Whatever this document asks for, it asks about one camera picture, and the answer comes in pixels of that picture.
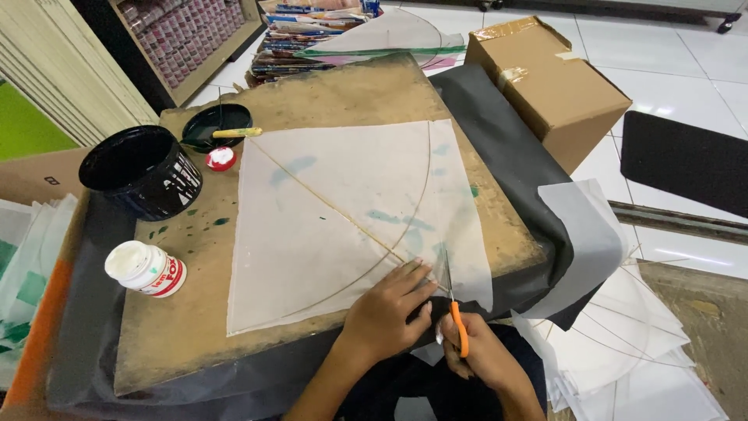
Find red and white small cap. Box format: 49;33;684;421
205;146;237;173

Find wooden shelf of thread spools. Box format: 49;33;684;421
108;0;264;108

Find grey paper sheet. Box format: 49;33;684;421
519;178;627;320

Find pile of white finished kites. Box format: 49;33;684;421
511;246;731;421

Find person's right hand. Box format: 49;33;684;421
437;311;518;391

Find person's left hand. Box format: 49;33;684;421
340;258;439;364

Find white glue bottle red label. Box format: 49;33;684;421
104;240;188;299

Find black round lid dish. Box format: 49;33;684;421
181;103;254;154

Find black floor mat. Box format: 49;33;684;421
619;110;748;220

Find stack of colourful printed kites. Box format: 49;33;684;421
245;0;383;88

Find brown cardboard box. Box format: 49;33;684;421
464;15;633;175

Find white paper kite bamboo frame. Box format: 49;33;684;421
226;119;494;338

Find person's dark clothing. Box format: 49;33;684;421
336;323;549;421

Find metal floor rail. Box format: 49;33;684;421
608;200;748;246

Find black paper sheet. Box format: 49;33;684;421
46;63;603;421

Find pile of white green kites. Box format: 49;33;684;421
0;193;79;389

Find green board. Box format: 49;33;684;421
0;79;79;163

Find black plastic bucket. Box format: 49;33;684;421
78;124;203;222

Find yellow handled brush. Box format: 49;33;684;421
211;127;264;140

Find flat brown cardboard sheet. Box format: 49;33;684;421
0;146;94;207

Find brown wooden work board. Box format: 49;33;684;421
113;51;547;398

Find cream folding door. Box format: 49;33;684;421
0;0;160;147

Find orange handled scissors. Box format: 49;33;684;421
443;248;470;359

